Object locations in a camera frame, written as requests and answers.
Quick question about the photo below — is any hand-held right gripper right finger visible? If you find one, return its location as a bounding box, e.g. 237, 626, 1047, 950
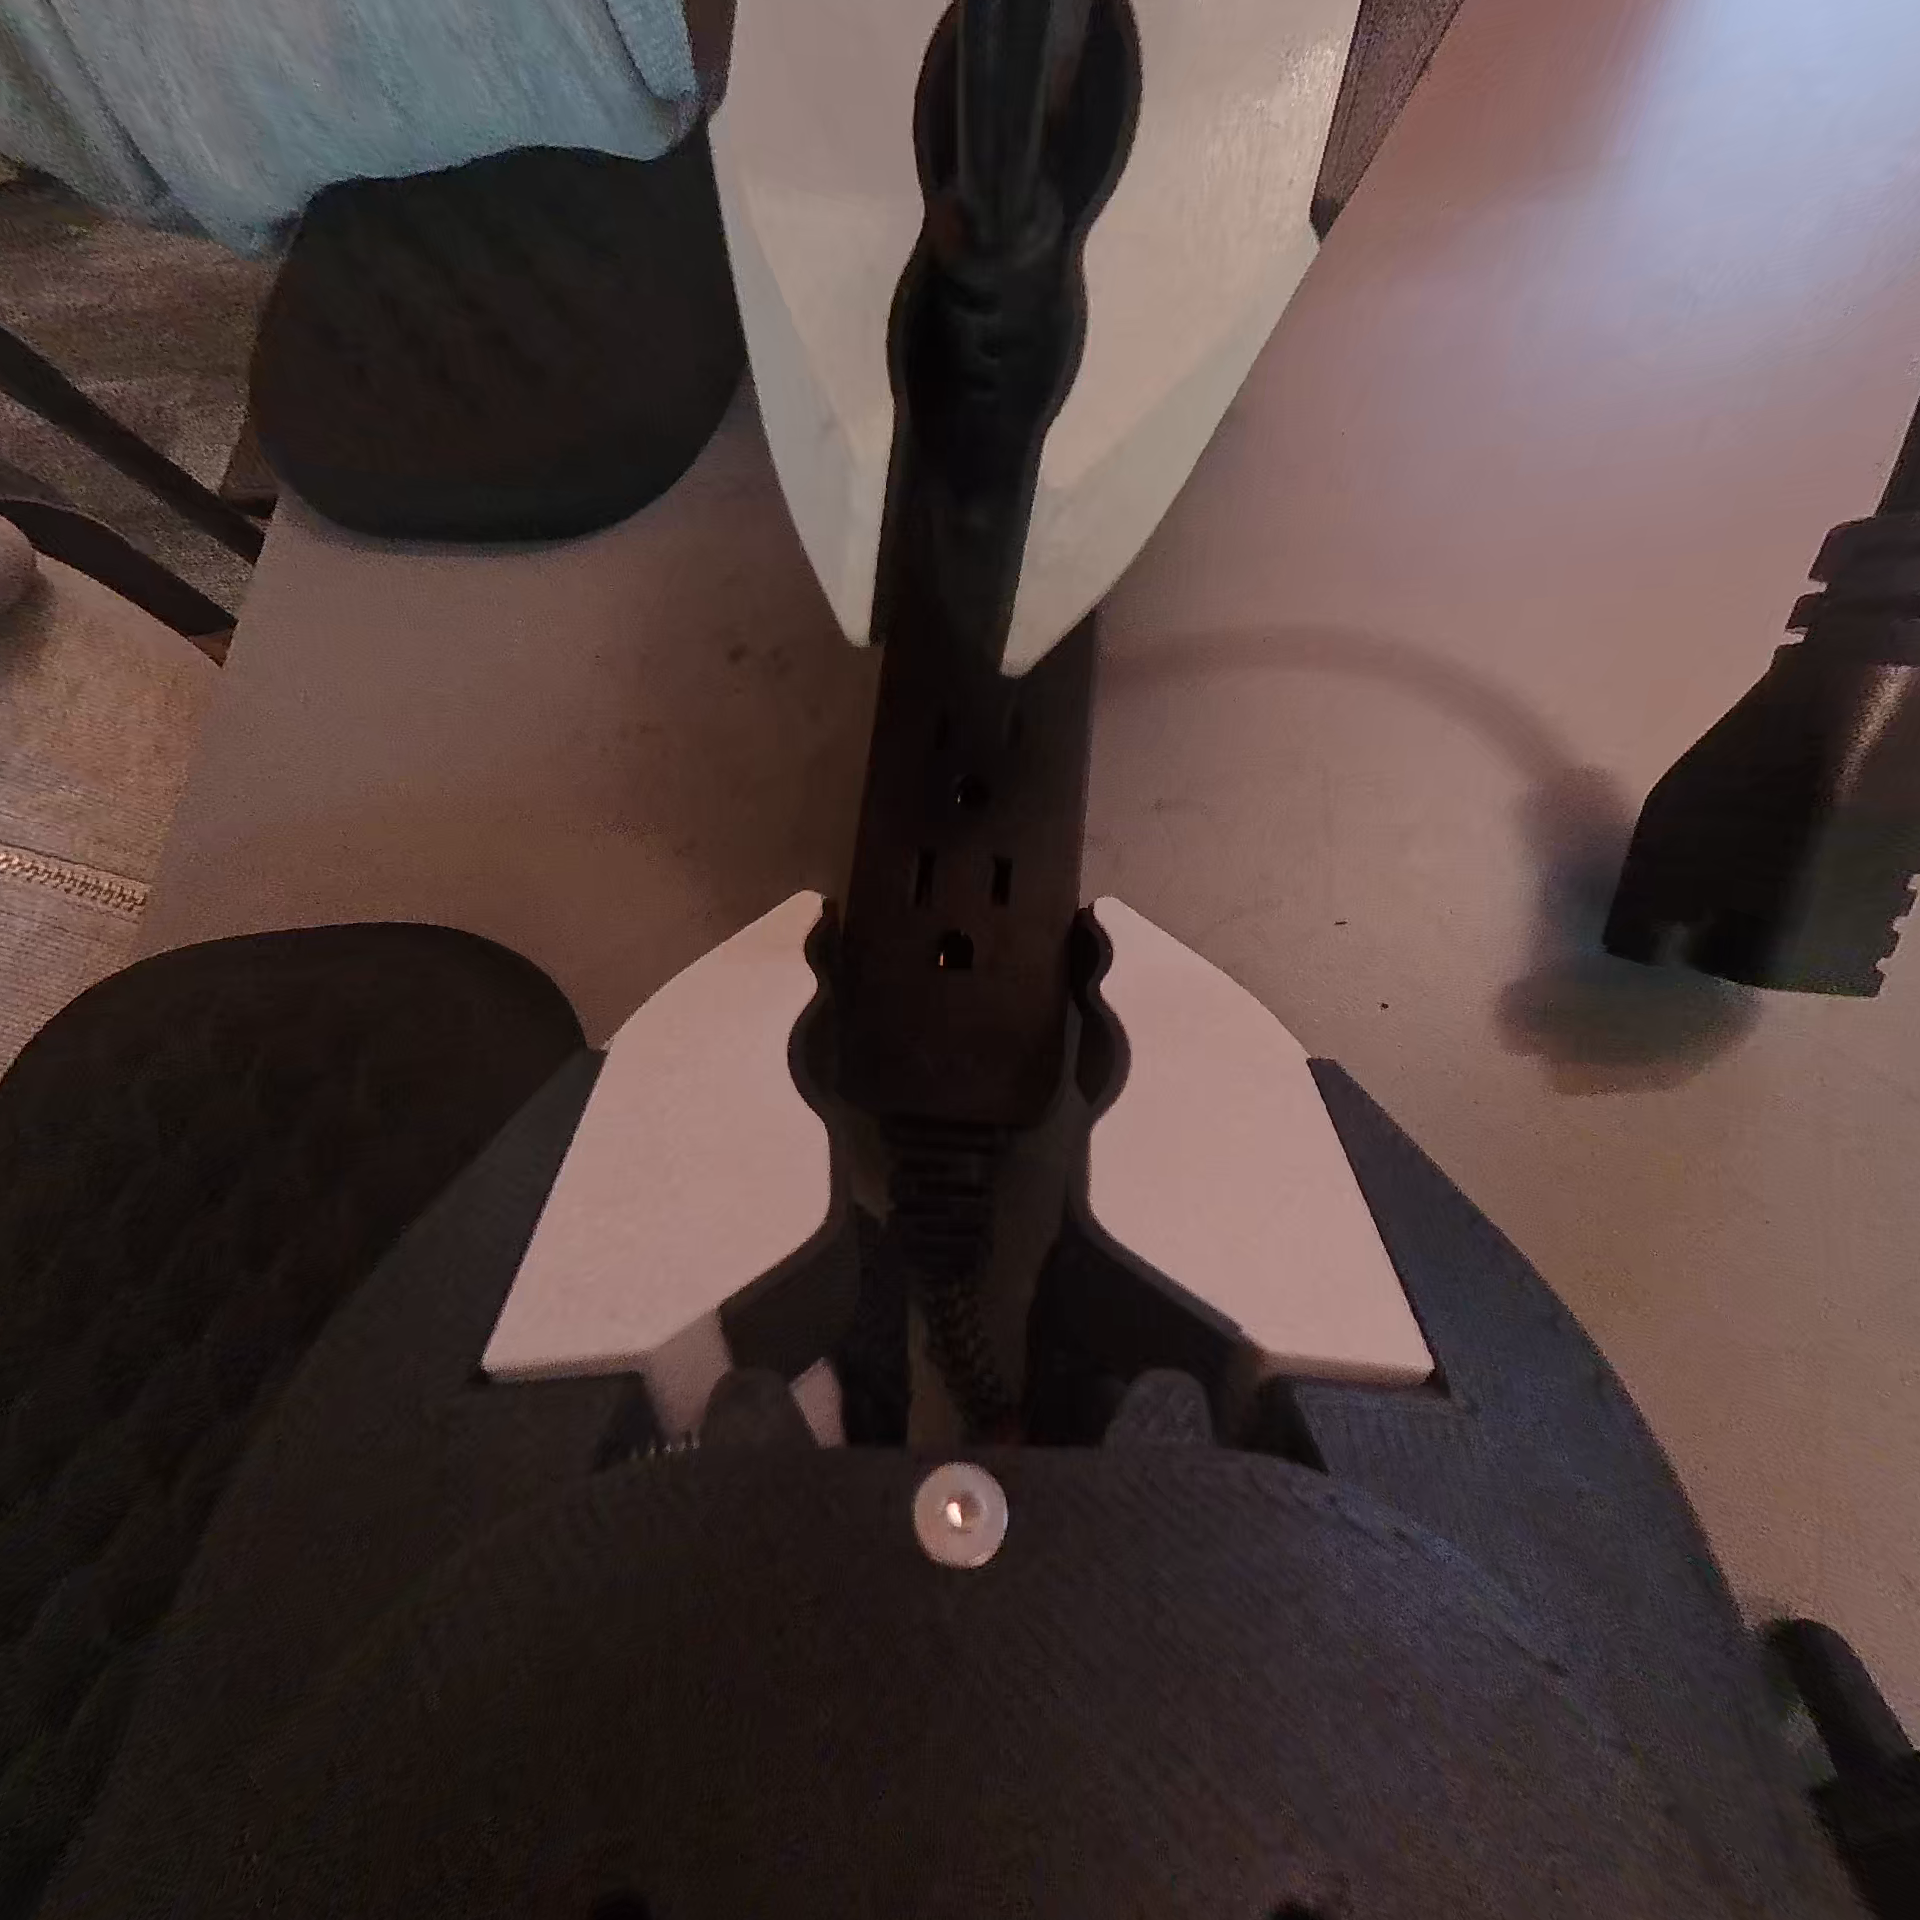
1030, 896, 1438, 1449

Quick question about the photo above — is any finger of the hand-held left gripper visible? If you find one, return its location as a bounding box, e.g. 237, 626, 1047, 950
709, 0, 961, 651
997, 0, 1365, 681

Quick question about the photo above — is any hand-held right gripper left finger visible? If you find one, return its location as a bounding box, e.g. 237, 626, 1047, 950
480, 892, 899, 1449

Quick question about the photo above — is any person's left forearm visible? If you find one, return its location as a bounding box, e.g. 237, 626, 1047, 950
0, 0, 705, 260

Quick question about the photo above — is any black chair frame bar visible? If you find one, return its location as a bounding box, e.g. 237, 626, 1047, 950
0, 323, 273, 650

